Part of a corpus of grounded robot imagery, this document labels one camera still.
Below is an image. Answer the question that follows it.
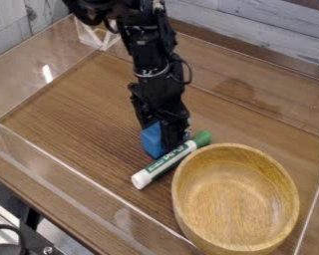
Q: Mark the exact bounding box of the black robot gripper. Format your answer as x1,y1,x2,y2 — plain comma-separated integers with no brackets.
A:
129,71,191,151

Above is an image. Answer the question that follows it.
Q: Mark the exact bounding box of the blue rectangular block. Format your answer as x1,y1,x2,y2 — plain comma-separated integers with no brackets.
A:
141,123,165,158

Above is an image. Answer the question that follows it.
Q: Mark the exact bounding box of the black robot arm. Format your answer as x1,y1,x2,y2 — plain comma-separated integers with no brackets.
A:
62,0,192,150

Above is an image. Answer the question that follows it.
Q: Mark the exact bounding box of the brown wooden bowl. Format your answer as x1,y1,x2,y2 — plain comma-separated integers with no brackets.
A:
171,143,300,255

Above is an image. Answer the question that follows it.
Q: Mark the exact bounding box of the green and white marker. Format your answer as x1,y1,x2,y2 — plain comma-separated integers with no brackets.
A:
130,130,212,190

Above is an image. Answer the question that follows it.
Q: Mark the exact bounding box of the black metal stand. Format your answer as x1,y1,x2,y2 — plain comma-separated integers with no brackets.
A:
19,207,66,255

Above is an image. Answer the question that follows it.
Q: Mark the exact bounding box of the clear acrylic front wall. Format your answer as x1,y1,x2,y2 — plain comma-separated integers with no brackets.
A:
0,124,199,255

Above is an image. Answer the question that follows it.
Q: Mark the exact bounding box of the clear acrylic triangular bracket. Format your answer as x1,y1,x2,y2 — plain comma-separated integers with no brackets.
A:
74,18,121,52

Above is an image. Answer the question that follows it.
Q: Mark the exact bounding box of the black cable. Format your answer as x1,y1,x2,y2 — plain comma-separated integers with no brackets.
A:
0,223,37,255

